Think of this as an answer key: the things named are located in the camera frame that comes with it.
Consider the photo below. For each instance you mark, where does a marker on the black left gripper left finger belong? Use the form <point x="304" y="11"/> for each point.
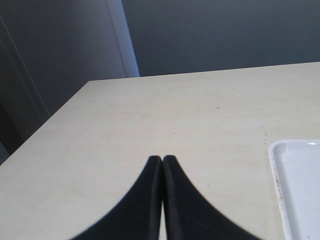
<point x="137" y="216"/>

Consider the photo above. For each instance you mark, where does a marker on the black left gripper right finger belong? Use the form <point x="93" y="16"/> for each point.
<point x="207" y="198"/>

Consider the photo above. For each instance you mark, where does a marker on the white rectangular tray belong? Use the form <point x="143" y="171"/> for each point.
<point x="295" y="167"/>

